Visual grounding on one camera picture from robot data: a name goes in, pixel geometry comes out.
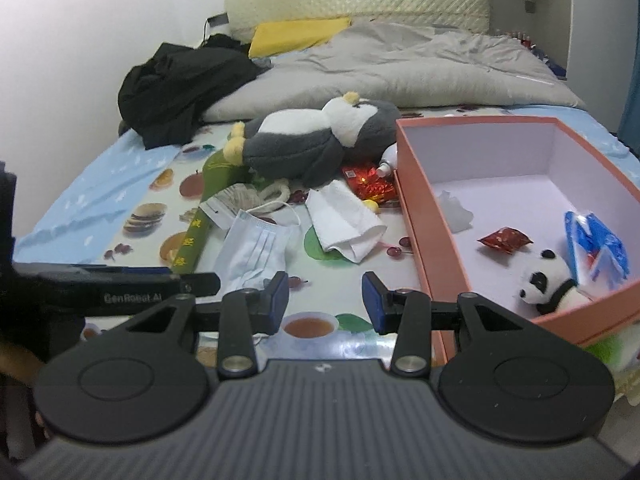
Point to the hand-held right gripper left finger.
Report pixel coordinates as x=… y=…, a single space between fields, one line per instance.
x=280 y=305

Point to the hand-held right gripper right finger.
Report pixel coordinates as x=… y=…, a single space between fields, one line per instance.
x=372 y=305

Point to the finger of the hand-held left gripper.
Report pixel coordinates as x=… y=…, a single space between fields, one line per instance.
x=100 y=269
x=202 y=284

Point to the light blue face mask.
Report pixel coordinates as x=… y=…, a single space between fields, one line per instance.
x=255 y=250

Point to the clear plastic bag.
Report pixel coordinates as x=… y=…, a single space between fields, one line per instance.
x=235 y=200

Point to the white cloth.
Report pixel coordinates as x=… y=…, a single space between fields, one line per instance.
x=340 y=220

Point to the red foil packet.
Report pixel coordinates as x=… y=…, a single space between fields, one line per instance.
x=372 y=185

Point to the clear plastic wrapper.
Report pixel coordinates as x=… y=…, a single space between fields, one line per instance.
x=457 y=215

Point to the small red snack packet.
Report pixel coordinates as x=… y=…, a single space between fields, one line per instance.
x=505 y=240

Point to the panda plush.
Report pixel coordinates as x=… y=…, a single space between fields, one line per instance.
x=545 y=280

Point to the pink cardboard box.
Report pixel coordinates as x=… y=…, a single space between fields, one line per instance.
x=600 y=322

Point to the blue plastic packet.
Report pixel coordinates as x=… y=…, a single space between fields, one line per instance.
x=595 y=250

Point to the small yellow toy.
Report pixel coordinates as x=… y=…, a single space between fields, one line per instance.
x=370 y=206

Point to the small white bottle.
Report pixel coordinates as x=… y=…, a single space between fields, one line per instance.
x=389 y=160

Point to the grey white penguin plush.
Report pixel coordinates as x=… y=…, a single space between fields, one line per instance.
x=300 y=145

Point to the black clothing pile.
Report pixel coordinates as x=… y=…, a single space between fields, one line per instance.
x=180 y=90

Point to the grey duvet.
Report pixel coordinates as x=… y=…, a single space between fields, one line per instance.
x=425 y=70

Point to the yellow pillow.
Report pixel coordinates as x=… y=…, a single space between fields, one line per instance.
x=295 y=35

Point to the row of small bottles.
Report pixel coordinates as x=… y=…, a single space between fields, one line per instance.
x=520 y=39

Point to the blue curtain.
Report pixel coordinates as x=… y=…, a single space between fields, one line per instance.
x=631 y=120

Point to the white wardrobe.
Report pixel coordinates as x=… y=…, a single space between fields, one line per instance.
x=595 y=35

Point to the black wall charger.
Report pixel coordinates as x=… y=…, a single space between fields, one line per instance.
x=218 y=19

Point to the wall switch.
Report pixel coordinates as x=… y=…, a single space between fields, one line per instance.
x=530 y=6

